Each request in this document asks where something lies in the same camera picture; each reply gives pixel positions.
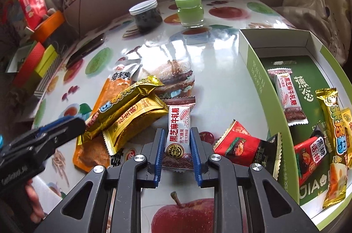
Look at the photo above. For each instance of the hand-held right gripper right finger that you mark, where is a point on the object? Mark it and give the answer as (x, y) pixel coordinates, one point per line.
(195, 156)

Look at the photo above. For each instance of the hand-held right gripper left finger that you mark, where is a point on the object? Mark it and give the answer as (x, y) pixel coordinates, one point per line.
(158, 156)

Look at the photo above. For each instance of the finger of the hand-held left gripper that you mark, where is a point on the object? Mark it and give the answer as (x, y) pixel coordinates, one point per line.
(66, 130)
(52, 123)

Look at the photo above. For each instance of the white nougat candy packet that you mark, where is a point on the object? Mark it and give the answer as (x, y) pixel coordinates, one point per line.
(288, 95)
(177, 134)

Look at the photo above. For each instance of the orange snack pouch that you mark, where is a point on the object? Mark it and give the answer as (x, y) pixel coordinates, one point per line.
(88, 156)
(121, 76)

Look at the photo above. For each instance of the gold peanut candy packet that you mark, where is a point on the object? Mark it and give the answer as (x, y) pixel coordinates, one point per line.
(348, 136)
(134, 125)

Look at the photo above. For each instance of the red and black snack packet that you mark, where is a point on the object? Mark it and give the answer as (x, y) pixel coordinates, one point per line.
(310, 158)
(242, 147)

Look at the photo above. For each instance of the long gold snack bar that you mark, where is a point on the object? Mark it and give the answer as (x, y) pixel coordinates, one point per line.
(121, 106)
(334, 123)

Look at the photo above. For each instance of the green cardboard box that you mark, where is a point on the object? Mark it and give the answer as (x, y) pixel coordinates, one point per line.
(258, 76)

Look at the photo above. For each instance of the person's left hand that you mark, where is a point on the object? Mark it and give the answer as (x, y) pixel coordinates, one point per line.
(35, 202)

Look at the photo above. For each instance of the black and white striped box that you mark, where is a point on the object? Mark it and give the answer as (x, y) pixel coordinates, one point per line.
(48, 79)

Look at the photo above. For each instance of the yellow-green box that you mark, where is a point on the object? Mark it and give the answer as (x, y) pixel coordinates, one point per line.
(45, 62)

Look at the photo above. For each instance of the red box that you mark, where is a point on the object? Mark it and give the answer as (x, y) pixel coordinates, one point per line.
(29, 65)

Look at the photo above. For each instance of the black phone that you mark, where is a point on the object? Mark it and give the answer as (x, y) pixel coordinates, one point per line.
(85, 50)

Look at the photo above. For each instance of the printed food tablecloth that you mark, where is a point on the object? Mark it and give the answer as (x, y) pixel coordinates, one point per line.
(220, 70)

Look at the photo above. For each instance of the orange box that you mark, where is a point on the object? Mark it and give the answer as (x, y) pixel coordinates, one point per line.
(48, 26)

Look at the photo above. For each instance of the red paper bag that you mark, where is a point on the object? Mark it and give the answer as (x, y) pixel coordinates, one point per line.
(31, 2)

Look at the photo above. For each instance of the glass jar with dark contents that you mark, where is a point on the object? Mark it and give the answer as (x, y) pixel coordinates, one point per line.
(145, 18)

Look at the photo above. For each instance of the green jar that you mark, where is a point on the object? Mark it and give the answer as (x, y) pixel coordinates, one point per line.
(189, 13)

